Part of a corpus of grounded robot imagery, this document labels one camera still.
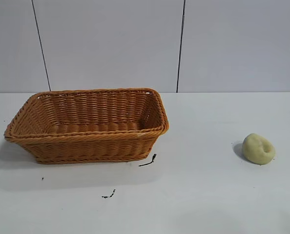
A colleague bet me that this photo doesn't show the brown woven wicker basket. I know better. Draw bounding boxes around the brown woven wicker basket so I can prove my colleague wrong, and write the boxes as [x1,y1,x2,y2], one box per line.
[3,88,170,164]

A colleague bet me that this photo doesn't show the black twig scrap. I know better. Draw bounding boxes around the black twig scrap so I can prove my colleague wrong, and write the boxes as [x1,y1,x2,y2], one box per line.
[138,153,157,168]

